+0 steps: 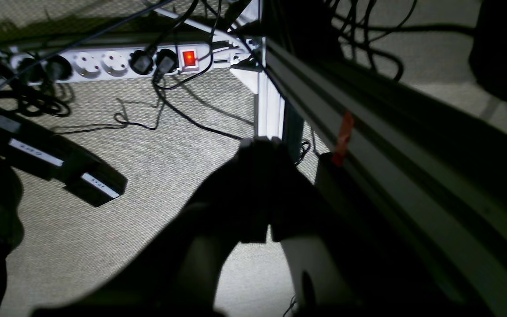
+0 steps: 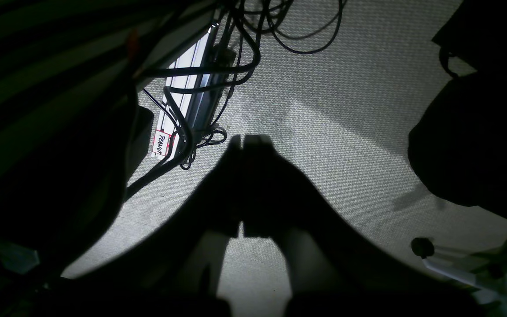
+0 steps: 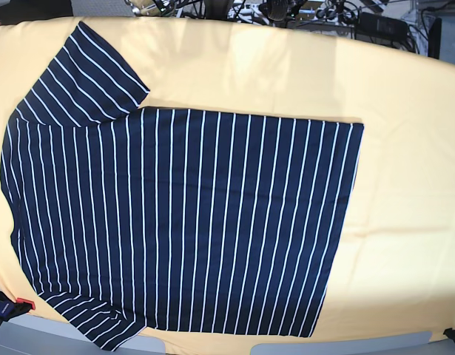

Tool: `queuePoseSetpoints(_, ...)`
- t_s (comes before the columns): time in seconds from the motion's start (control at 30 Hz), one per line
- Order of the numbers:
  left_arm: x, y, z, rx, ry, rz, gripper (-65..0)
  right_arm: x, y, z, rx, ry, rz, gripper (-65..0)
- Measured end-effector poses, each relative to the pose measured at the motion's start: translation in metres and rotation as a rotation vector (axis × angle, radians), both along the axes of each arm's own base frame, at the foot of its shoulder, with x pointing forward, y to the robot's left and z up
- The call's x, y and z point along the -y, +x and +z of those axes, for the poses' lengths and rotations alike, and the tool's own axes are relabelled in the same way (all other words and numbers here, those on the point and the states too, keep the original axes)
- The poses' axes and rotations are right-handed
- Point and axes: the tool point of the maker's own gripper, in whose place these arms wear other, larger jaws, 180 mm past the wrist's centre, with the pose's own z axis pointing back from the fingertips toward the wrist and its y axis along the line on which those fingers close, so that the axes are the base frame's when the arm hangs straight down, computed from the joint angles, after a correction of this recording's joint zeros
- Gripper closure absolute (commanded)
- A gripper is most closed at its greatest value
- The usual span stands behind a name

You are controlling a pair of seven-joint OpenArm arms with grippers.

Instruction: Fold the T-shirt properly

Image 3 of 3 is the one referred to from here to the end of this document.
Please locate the black power adapter box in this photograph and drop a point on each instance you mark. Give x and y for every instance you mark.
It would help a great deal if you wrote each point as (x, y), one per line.
(382, 27)

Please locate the yellow table cloth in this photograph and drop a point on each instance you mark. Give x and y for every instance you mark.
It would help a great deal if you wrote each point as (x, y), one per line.
(394, 268)

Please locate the blue red table clamp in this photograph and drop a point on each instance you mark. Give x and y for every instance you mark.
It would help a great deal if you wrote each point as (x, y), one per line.
(10, 309)

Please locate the white power strip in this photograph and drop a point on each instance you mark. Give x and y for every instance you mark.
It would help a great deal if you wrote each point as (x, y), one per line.
(259, 14)

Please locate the black computer tower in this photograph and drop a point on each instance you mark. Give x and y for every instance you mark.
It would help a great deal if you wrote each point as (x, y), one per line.
(434, 39)

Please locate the navy white striped T-shirt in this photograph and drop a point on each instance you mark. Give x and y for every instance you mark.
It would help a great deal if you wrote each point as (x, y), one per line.
(128, 217)

